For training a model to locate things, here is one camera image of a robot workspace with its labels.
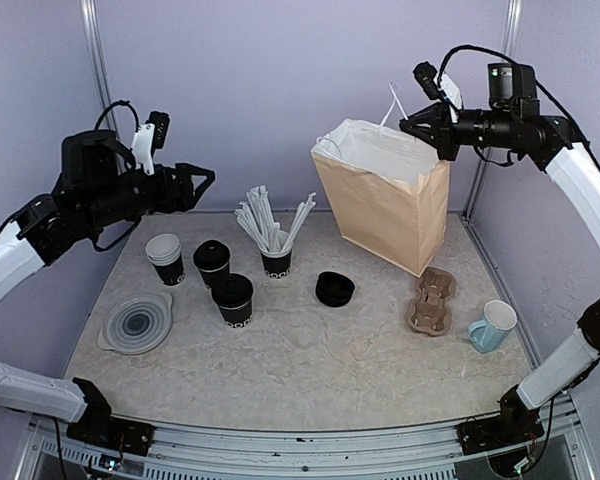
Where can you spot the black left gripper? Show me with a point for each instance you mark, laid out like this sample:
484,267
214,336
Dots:
169,203

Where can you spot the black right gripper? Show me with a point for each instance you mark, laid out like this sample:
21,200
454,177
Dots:
442,132

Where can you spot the black plastic cup lid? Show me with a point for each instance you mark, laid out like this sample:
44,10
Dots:
211,255

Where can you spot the brown paper takeout bag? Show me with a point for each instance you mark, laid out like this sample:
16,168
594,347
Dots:
388,190

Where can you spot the black paper coffee cup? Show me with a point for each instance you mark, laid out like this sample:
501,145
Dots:
211,276

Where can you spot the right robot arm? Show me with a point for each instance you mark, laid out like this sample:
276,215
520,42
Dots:
560,151

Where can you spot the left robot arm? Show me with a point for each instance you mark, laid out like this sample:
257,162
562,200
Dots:
101,183

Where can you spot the stack of paper cups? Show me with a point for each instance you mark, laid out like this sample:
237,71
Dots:
165,254

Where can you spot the black cup holding straws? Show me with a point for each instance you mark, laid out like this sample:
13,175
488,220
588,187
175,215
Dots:
277,264

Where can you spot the stack of black lids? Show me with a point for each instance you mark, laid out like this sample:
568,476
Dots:
334,289

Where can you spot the cardboard cup carrier tray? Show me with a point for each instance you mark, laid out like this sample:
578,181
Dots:
428,312

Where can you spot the light blue ceramic mug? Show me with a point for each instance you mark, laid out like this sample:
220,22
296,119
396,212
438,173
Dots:
488,333

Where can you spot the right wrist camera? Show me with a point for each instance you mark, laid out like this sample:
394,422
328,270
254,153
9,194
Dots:
512,89

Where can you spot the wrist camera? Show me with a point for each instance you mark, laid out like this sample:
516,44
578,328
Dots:
148,138
512,89

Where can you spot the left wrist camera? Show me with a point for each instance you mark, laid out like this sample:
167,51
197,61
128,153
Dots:
148,138

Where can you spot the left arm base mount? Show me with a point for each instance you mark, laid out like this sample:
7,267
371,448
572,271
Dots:
98,427

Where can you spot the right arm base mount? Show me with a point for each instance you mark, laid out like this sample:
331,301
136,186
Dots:
513,424

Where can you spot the aluminium front rail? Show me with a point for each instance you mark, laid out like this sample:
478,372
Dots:
440,450

